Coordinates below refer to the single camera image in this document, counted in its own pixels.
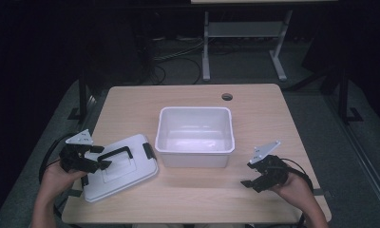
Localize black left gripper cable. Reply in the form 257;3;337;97
38;132;82;185

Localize black metal stand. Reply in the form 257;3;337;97
67;70;92;124
334;67;365;125

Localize person's left hand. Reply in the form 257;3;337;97
39;162;88;200

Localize white metal desk frame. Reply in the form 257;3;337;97
201;9;295;83

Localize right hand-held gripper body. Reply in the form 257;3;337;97
246;140;289;191

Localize white plastic storage box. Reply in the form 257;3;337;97
154;106;236;169

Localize bundle of floor cables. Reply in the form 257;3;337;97
144;36;205;86

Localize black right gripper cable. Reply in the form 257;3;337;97
278;157;314;193

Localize person's right hand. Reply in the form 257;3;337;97
269;172;310;203

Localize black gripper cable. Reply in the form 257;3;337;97
278;157;314;193
38;132;82;185

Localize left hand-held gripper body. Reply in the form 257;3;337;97
58;128;101;174

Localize white lid with black handle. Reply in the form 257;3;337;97
81;133;160;203

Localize metal floor rail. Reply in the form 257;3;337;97
325;93;380;219

